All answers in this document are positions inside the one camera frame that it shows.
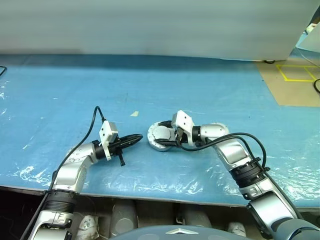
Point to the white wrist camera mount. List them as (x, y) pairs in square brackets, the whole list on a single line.
[(105, 135), (183, 120)]

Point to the black backdrop board foot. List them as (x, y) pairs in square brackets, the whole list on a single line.
[(269, 61)]

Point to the brown cardboard sheet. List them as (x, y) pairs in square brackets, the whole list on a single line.
[(275, 87)]

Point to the silver motor stator base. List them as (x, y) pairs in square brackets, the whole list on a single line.
[(150, 136)]

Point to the blue plastic table cover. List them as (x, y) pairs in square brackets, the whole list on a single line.
[(50, 100)]

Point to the small beige tape piece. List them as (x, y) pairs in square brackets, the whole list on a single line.
[(134, 114)]

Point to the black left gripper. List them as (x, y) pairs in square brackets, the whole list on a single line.
[(116, 148)]

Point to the grey robot leg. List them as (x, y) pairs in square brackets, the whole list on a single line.
[(123, 217), (195, 216)]

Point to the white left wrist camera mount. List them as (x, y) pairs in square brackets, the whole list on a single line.
[(105, 135)]

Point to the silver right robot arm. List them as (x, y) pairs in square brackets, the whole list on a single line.
[(235, 150)]

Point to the white power adapter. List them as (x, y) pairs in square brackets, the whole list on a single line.
[(313, 27)]

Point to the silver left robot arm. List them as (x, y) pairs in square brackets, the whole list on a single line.
[(72, 170)]

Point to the white robot foot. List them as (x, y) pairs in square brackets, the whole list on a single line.
[(236, 228), (87, 225)]

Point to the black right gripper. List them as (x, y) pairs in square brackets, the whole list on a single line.
[(181, 137)]

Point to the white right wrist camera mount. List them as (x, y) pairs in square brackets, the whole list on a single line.
[(183, 120)]

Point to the grey robot torso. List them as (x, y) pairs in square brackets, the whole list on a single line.
[(162, 235)]

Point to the white foam backdrop board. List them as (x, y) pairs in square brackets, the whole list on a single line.
[(150, 25)]

